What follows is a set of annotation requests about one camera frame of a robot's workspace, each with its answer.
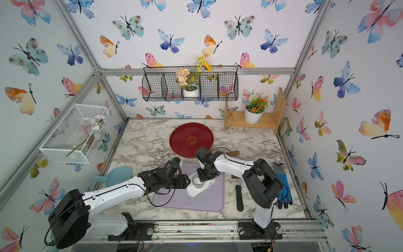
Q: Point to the teal plastic scoop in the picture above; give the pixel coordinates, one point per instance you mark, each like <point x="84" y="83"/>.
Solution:
<point x="116" y="176"/>

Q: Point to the pink artificial flower stem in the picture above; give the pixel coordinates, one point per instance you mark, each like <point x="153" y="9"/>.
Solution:
<point x="91" y="130"/>

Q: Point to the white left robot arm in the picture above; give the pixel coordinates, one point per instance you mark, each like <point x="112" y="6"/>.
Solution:
<point x="78" y="214"/>

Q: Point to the red round tray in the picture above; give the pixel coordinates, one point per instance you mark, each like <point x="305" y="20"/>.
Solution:
<point x="188" y="138"/>

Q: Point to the lavender silicone mat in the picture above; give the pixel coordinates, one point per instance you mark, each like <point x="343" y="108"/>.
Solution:
<point x="210" y="198"/>

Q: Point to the blue rubber glove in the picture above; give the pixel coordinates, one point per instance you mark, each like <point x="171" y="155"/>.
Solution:
<point x="285" y="198"/>

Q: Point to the white pot with flowers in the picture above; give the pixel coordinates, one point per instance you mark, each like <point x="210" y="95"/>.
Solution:
<point x="190" y="80"/>

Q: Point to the white ribbed flower pot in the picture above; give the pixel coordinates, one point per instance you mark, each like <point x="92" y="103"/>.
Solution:
<point x="250" y="116"/>

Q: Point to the wooden shelf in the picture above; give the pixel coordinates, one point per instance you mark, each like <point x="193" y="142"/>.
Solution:
<point x="268" y="121"/>

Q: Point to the orange flower plant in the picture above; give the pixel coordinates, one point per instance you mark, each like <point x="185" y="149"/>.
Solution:
<point x="257" y="104"/>

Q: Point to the white dough piece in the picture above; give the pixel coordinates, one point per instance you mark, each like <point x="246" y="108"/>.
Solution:
<point x="194" y="189"/>

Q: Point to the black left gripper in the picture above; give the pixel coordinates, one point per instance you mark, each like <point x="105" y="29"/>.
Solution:
<point x="183" y="181"/>

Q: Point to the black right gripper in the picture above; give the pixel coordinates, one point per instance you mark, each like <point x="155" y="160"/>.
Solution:
<point x="201" y="177"/>

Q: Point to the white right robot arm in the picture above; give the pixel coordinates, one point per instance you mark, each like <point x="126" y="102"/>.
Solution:
<point x="261" y="181"/>

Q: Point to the green paper packet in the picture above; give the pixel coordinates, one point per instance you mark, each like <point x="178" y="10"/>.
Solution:
<point x="285" y="128"/>

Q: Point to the white mesh wall basket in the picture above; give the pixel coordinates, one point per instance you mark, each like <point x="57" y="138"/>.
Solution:
<point x="70" y="132"/>

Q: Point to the black wire wall basket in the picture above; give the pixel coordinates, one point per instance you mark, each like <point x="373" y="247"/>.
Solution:
<point x="220" y="83"/>

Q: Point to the black handled strainer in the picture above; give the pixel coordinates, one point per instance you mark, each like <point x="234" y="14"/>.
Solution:
<point x="239" y="201"/>

